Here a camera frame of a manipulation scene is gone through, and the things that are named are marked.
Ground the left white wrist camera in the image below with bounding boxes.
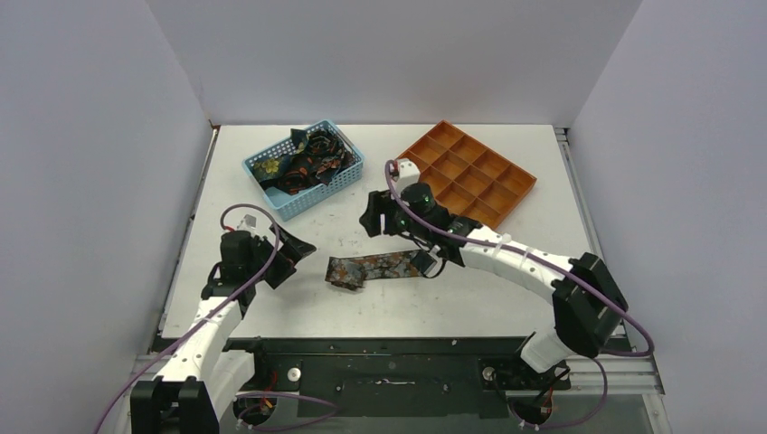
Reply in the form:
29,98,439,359
236,214,258,233

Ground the orange wooden compartment tray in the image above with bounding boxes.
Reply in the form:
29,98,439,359
398,120,537,229

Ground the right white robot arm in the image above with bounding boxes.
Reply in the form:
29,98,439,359
359,183,628,388

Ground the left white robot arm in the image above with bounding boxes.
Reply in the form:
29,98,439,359
127,224,317,433

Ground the black metal base plate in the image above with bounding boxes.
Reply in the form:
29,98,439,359
223,337,570,432

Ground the dark tie with yellow flowers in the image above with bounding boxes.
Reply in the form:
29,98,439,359
250,156,293,189

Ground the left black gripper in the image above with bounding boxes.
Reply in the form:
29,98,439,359
246,224,315,288

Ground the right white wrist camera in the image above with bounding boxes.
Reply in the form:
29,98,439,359
393,158,421,192

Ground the black tie with orange swirls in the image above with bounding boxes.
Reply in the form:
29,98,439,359
270,128,355,195

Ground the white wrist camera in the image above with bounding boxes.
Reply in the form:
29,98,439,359
236,214,258,233
393,158,421,192

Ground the light blue plastic basket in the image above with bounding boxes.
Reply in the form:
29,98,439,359
241,119,365,221

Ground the orange floral necktie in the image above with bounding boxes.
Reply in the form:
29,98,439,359
325,249,446,291

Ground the aluminium frame rail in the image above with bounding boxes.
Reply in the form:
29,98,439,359
554,127,673,433

